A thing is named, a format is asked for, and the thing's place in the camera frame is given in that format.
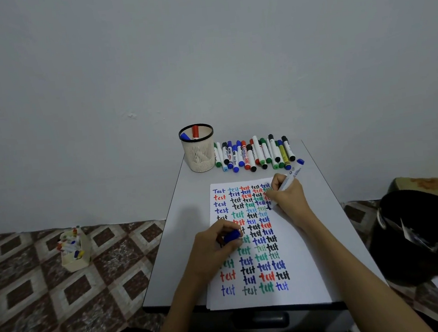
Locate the person's right forearm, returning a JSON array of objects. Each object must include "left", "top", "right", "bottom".
[{"left": 297, "top": 206, "right": 436, "bottom": 332}]

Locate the person's right hand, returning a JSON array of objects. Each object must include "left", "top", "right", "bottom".
[{"left": 263, "top": 169, "right": 322, "bottom": 238}]

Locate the black plastic bucket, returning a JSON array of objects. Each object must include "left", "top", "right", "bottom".
[{"left": 363, "top": 187, "right": 438, "bottom": 291}]

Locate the yellow floral cushion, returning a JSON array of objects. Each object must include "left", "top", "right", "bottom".
[{"left": 388, "top": 173, "right": 438, "bottom": 217}]

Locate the grey drawer cabinet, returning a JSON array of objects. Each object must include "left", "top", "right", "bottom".
[{"left": 128, "top": 133, "right": 392, "bottom": 332}]

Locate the small cream box of pens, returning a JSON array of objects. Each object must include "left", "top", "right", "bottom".
[{"left": 54, "top": 224, "right": 94, "bottom": 275}]

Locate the person's left hand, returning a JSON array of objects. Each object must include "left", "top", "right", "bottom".
[{"left": 177, "top": 217, "right": 250, "bottom": 293}]

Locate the beige mesh cup black rim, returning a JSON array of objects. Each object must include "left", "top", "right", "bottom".
[{"left": 178, "top": 122, "right": 218, "bottom": 175}]

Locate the white paper with colored writing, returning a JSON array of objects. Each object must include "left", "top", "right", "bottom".
[{"left": 194, "top": 171, "right": 343, "bottom": 315}]

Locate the blue marker cap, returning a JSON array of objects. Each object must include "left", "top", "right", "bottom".
[{"left": 222, "top": 229, "right": 243, "bottom": 244}]

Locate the person's left forearm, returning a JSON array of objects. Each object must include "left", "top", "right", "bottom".
[{"left": 139, "top": 272, "right": 220, "bottom": 332}]

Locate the row of colored markers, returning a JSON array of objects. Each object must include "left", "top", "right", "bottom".
[{"left": 212, "top": 132, "right": 298, "bottom": 178}]

